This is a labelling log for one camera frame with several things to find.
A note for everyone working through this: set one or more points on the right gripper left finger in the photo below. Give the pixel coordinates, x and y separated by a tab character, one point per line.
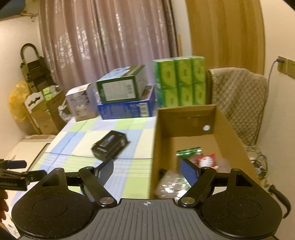
93	181

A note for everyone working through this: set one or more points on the clear plastic bag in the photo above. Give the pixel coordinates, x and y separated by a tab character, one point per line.
172	185

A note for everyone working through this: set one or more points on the wall socket with plug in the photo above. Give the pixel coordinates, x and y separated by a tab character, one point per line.
282	64

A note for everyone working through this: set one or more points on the white humidifier box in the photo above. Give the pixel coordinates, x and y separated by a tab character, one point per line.
82	102

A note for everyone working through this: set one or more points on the brown cardboard box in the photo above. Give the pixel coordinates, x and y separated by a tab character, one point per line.
202	126

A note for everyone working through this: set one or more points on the white plastic bag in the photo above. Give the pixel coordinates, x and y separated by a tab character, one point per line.
64	111

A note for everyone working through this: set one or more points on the blue product box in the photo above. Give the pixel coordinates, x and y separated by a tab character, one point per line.
123	110

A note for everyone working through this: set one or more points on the yellow plastic bag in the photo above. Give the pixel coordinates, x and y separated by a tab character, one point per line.
16	101

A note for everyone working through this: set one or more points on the green product box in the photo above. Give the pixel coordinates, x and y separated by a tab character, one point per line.
122	84

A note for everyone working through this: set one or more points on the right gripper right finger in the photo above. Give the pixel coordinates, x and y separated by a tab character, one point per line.
200	180

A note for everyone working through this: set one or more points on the wooden door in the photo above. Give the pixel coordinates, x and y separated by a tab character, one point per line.
228	33

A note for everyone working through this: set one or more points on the checkered tablecloth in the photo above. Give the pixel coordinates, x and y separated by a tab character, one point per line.
128	142

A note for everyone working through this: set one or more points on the person's left hand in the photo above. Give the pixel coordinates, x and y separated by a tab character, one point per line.
3	205

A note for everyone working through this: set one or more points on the green tissue pack stack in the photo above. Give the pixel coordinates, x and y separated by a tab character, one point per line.
181	81

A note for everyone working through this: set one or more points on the black Flyco box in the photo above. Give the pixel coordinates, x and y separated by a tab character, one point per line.
109	146

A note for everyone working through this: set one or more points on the cardboard boxes on floor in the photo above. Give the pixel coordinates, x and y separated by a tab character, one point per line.
43	109

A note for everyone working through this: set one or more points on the red Doraemon toy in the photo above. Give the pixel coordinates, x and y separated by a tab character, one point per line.
206	161

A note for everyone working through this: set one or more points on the black folding cart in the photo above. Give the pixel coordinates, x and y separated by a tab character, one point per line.
36	73

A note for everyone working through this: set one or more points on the quilted beige chair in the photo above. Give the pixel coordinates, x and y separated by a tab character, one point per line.
241	95

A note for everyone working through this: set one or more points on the pink curtain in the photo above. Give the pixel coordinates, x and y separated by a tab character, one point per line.
84	40

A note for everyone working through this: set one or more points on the silver green foil pouch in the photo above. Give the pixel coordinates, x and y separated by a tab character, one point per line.
189	152

